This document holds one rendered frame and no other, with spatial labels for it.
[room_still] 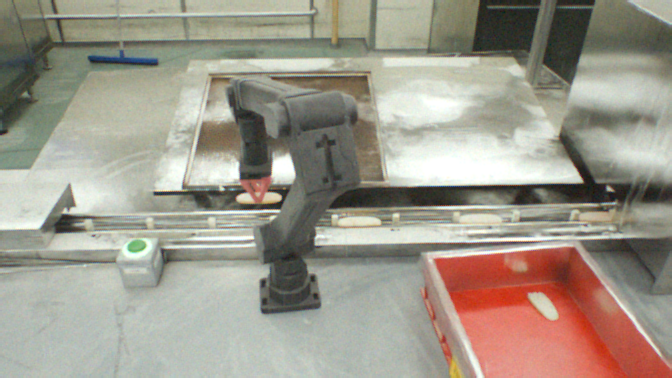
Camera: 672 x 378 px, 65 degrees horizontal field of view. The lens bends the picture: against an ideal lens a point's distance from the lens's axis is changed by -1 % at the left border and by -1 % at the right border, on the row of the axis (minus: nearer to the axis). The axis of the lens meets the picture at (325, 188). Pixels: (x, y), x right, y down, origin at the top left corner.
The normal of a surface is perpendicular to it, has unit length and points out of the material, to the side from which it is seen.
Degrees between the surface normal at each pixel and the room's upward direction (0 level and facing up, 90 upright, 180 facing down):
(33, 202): 0
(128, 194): 0
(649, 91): 90
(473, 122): 10
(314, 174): 60
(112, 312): 0
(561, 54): 90
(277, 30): 90
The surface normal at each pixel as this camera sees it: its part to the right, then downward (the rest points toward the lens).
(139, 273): 0.04, 0.56
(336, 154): 0.31, 0.04
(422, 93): 0.00, -0.72
